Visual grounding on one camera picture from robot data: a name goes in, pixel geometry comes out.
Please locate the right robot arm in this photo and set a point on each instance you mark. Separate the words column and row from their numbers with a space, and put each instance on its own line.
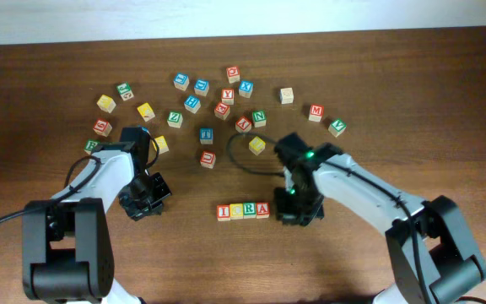
column 433, row 253

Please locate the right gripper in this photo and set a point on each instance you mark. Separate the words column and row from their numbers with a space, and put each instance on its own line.
column 289, row 217

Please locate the green J block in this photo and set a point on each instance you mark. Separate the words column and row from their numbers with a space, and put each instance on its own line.
column 125, row 91

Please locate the yellow S block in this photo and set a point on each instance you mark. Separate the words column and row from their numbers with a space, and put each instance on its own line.
column 162, row 145

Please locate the red Q block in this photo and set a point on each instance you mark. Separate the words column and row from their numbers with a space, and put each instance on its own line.
column 233, row 74

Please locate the yellow block middle left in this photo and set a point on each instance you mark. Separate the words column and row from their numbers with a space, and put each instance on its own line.
column 146, row 112

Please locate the red Y block upper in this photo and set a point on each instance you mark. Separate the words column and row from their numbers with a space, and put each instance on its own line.
column 228, row 96

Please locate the blue D block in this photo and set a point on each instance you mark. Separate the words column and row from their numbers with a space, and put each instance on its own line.
column 201, row 87

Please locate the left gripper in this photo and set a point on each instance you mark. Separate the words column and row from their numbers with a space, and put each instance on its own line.
column 137, row 213

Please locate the red M block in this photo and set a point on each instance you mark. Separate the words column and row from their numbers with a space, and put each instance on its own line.
column 316, row 113

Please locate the red U block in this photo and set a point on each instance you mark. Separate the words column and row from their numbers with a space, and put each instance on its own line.
column 208, row 159

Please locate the yellow block upper left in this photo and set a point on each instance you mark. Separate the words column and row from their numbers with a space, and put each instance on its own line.
column 106, row 103

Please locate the blue L block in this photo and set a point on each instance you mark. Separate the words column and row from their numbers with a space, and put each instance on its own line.
column 181, row 81

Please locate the plain wooden block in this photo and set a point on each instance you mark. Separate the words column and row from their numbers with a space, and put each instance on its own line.
column 286, row 95

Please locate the red E block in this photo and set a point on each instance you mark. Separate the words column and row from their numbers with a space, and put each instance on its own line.
column 222, row 111

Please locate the blue H block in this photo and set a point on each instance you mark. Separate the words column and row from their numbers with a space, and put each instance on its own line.
column 192, row 104

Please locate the red 6 block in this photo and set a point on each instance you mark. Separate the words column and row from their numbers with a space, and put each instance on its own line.
column 102, row 127

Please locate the red y block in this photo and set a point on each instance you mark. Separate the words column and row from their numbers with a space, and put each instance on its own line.
column 228, row 96
column 243, row 125

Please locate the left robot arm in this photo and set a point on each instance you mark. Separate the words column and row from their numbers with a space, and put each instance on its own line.
column 66, row 246

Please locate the yellow block centre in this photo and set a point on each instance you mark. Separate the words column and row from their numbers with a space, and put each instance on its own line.
column 257, row 145

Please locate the blue X block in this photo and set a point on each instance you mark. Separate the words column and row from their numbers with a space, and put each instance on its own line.
column 246, row 88

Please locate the green V block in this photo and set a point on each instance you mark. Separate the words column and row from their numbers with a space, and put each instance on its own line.
column 337, row 127

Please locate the green R block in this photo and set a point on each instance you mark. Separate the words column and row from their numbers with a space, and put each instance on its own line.
column 249, row 210

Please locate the blue T block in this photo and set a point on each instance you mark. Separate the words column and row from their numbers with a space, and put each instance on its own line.
column 206, row 135

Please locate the green N block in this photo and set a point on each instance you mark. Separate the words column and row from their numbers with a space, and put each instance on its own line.
column 259, row 119

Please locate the red A block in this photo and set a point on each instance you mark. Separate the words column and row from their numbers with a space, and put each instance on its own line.
column 262, row 210

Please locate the green Z block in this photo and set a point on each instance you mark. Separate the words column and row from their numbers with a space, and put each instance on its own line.
column 175, row 119

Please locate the red Y block lower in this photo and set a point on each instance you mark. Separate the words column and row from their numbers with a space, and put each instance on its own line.
column 243, row 125

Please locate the red I block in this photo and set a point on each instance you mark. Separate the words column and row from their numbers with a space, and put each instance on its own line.
column 223, row 213

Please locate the yellow C block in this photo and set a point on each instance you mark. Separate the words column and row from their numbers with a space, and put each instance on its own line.
column 236, row 211

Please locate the green B block far left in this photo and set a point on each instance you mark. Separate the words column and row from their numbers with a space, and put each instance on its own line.
column 90, row 146

